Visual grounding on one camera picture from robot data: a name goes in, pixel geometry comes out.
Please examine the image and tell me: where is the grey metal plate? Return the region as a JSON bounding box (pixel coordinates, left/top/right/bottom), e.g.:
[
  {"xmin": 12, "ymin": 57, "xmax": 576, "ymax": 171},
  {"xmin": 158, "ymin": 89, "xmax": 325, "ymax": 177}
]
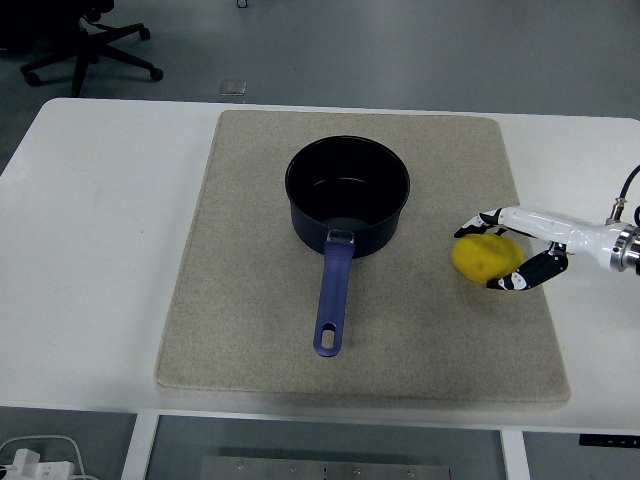
[{"xmin": 200, "ymin": 455, "xmax": 451, "ymax": 480}]

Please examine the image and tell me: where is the white power strip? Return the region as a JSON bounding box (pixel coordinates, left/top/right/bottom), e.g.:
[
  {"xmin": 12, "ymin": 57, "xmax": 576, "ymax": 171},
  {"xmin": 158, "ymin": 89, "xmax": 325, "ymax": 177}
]
[{"xmin": 0, "ymin": 448, "xmax": 76, "ymax": 480}]

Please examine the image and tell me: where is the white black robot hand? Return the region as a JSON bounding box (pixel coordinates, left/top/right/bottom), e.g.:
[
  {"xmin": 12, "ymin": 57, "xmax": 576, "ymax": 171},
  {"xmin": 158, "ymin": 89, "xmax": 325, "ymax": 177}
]
[{"xmin": 453, "ymin": 205, "xmax": 624, "ymax": 292}]

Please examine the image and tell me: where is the beige rectangular mat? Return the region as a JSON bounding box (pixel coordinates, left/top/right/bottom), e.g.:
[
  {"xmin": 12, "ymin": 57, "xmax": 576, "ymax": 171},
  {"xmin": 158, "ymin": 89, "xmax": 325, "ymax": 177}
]
[{"xmin": 154, "ymin": 109, "xmax": 572, "ymax": 404}]

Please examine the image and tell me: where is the black office chair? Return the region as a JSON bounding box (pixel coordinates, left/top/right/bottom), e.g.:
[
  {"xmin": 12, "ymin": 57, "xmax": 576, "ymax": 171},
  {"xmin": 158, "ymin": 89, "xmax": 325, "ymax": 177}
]
[{"xmin": 0, "ymin": 0, "xmax": 165, "ymax": 99}]

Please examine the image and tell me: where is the black table control panel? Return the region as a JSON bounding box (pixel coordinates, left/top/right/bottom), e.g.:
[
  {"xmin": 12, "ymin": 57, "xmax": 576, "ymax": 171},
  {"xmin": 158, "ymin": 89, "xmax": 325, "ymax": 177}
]
[{"xmin": 579, "ymin": 434, "xmax": 640, "ymax": 448}]

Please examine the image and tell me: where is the blue pot with handle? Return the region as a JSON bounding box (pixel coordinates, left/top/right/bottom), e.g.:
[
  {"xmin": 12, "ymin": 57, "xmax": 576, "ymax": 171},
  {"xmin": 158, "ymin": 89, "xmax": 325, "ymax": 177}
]
[{"xmin": 284, "ymin": 135, "xmax": 412, "ymax": 359}]

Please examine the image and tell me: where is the white cable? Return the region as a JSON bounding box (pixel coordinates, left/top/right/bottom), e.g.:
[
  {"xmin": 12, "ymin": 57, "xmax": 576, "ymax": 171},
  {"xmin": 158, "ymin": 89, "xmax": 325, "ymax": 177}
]
[{"xmin": 0, "ymin": 434, "xmax": 95, "ymax": 480}]

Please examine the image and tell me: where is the white table leg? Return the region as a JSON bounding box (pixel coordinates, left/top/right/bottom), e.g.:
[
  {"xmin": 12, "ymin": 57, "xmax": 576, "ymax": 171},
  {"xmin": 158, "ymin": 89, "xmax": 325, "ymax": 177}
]
[
  {"xmin": 120, "ymin": 413, "xmax": 161, "ymax": 480},
  {"xmin": 498, "ymin": 428, "xmax": 531, "ymax": 480}
]

